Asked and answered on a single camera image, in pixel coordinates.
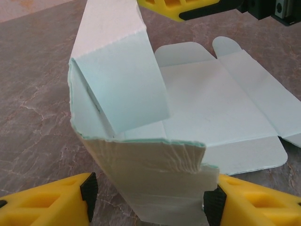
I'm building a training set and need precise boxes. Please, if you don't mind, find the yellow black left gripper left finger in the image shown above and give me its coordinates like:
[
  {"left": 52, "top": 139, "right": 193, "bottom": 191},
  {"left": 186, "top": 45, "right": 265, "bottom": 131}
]
[{"left": 0, "top": 172, "right": 99, "bottom": 226}]

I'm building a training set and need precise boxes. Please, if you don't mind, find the light teal paper box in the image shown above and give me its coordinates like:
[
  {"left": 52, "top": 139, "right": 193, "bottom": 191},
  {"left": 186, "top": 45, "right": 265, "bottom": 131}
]
[{"left": 68, "top": 0, "right": 301, "bottom": 223}]

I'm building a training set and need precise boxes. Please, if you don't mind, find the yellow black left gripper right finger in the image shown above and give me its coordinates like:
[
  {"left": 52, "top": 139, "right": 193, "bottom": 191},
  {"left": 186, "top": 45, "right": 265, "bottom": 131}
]
[{"left": 203, "top": 175, "right": 301, "bottom": 226}]

